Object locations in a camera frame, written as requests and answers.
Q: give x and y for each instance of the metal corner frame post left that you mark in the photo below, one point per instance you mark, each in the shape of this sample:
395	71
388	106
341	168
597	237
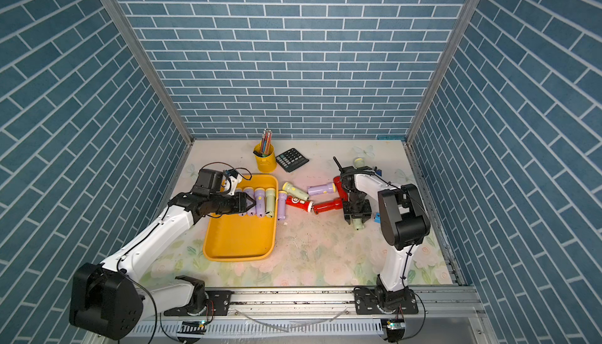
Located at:
127	32

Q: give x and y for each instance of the plain red flashlight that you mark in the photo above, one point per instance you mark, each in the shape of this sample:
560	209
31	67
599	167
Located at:
327	206
339	188

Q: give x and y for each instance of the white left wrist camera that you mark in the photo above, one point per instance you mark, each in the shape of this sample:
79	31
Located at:
231	180

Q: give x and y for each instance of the pale green flashlight yellow head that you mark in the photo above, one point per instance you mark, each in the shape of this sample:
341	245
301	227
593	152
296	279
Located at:
270	199

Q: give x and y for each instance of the coloured pencils bunch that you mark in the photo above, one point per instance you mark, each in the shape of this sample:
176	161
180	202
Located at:
265	145

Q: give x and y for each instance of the red flashlight white head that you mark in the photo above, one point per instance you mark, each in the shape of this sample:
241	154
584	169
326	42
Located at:
306	206

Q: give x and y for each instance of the yellow pencil cup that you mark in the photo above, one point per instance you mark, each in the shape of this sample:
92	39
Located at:
266	162

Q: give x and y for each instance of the black calculator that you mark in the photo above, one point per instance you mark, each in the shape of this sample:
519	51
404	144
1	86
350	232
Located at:
291	160

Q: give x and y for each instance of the yellow plastic tray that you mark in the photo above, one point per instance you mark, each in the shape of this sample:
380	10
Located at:
235	238

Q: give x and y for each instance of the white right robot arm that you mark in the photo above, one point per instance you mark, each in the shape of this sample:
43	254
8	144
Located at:
404	224

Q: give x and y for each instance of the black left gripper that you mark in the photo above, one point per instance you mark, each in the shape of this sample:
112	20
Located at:
240	203

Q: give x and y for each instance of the aluminium front rail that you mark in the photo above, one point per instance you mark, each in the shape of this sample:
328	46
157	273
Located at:
449	314

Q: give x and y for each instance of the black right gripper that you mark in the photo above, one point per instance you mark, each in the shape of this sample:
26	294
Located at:
365	215

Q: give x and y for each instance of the metal corner frame post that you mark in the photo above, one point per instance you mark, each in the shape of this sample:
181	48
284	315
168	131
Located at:
127	32
443	64

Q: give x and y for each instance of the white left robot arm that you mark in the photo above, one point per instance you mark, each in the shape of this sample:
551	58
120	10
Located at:
108	298

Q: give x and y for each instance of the metal corner frame post right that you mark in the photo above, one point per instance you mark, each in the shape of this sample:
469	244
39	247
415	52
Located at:
443	64

